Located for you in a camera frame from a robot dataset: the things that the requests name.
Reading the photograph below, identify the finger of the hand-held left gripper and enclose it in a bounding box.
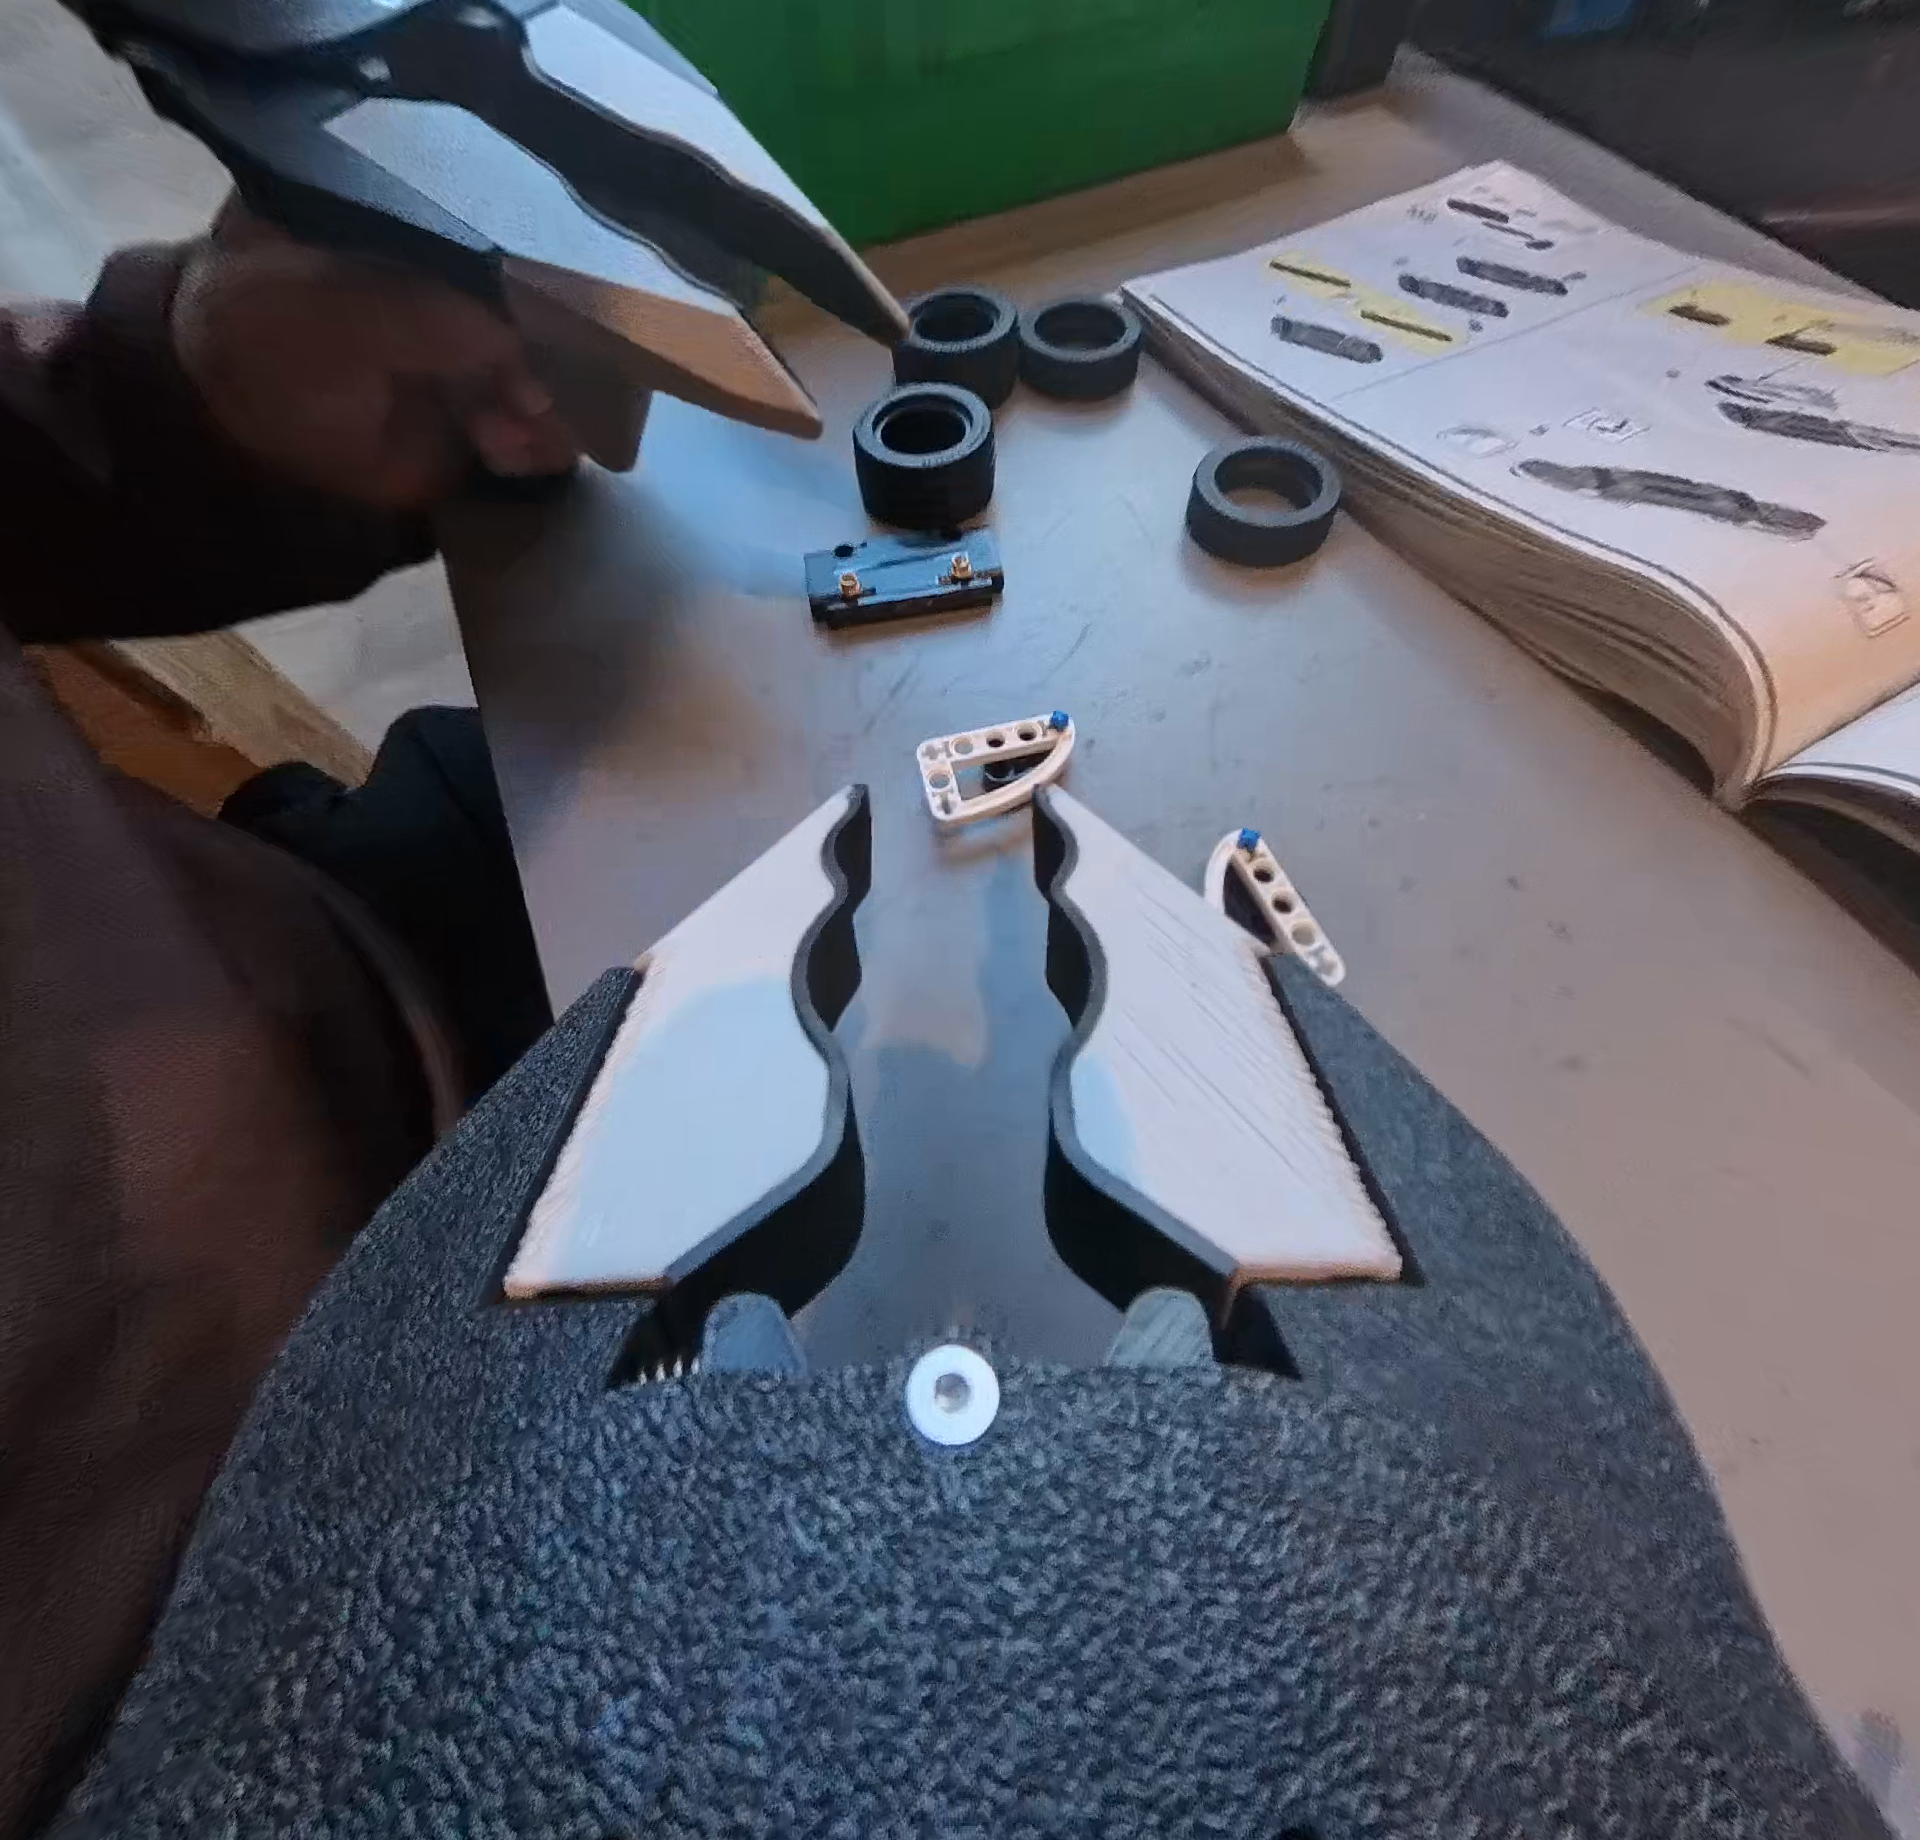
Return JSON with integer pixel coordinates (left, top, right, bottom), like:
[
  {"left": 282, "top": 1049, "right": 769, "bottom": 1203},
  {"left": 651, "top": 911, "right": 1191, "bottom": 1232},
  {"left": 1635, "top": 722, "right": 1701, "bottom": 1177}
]
[
  {"left": 322, "top": 100, "right": 831, "bottom": 448},
  {"left": 519, "top": 0, "right": 912, "bottom": 350}
]

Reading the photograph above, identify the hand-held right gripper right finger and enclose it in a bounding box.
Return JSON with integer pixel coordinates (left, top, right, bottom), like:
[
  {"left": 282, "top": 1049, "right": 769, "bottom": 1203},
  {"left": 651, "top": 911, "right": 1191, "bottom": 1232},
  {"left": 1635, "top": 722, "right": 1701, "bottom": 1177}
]
[{"left": 1032, "top": 785, "right": 1406, "bottom": 1288}]

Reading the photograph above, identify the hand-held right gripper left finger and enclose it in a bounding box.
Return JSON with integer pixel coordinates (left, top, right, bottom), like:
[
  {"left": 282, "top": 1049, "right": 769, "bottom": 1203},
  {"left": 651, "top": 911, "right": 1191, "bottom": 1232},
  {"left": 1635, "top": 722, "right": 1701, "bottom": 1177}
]
[{"left": 504, "top": 785, "right": 875, "bottom": 1317}]

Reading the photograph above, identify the white curved brick with pin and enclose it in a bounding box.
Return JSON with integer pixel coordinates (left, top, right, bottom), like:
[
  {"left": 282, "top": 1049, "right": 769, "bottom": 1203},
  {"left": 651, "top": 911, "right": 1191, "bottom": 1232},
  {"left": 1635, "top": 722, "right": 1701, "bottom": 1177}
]
[{"left": 1207, "top": 827, "right": 1349, "bottom": 990}]

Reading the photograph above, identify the green plastic bin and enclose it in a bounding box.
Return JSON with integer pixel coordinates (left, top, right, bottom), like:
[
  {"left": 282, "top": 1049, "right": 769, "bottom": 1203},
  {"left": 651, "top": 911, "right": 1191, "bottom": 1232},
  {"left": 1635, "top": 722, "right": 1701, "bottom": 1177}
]
[{"left": 545, "top": 0, "right": 1362, "bottom": 246}]

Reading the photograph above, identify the black toy tyre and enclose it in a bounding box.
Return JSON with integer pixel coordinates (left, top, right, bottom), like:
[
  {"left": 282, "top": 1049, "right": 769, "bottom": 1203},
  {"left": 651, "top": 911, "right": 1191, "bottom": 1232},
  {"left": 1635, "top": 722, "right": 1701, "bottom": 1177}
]
[
  {"left": 1187, "top": 438, "right": 1342, "bottom": 572},
  {"left": 1017, "top": 292, "right": 1141, "bottom": 403},
  {"left": 851, "top": 385, "right": 995, "bottom": 537},
  {"left": 896, "top": 288, "right": 1021, "bottom": 411}
]

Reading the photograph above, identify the black panel brick with pins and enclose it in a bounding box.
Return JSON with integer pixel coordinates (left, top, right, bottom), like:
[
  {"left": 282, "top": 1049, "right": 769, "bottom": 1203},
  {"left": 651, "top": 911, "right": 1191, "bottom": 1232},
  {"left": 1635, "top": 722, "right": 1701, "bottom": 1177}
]
[{"left": 804, "top": 530, "right": 1006, "bottom": 632}]

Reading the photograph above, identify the plain white curved brick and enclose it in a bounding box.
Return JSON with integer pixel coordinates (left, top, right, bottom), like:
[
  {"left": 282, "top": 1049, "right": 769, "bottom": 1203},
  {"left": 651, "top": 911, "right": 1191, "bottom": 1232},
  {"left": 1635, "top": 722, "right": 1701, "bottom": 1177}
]
[{"left": 912, "top": 710, "right": 1076, "bottom": 832}]

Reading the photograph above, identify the person's left forearm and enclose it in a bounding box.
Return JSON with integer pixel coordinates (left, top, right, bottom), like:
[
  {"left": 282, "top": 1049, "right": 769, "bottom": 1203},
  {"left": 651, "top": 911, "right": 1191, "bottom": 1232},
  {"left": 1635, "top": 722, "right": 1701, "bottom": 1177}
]
[{"left": 0, "top": 256, "right": 450, "bottom": 638}]

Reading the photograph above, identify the grey desk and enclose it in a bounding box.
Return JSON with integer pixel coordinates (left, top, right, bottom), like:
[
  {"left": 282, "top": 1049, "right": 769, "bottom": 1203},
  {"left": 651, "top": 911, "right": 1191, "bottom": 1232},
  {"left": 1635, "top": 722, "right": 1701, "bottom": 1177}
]
[{"left": 435, "top": 46, "right": 1920, "bottom": 1721}]

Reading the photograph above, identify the person's left hand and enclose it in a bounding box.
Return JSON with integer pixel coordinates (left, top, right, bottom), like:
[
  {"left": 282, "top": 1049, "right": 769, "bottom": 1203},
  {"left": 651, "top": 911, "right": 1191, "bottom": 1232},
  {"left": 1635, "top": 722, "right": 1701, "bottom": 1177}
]
[{"left": 175, "top": 204, "right": 651, "bottom": 515}]

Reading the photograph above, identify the person's clothed body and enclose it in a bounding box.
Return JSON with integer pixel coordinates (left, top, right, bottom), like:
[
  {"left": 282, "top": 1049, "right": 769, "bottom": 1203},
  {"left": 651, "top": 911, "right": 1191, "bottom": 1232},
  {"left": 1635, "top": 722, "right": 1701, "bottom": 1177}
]
[{"left": 0, "top": 624, "right": 558, "bottom": 1840}]

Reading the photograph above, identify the open instruction booklet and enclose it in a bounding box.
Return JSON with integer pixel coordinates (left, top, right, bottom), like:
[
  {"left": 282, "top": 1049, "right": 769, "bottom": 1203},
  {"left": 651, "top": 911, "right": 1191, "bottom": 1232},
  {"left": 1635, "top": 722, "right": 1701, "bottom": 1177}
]
[{"left": 1122, "top": 162, "right": 1920, "bottom": 854}]

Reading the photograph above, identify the toy car set box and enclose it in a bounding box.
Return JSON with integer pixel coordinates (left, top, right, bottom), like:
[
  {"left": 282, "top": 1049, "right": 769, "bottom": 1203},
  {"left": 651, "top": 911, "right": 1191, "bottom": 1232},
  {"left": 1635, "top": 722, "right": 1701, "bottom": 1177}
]
[{"left": 1309, "top": 0, "right": 1920, "bottom": 303}]

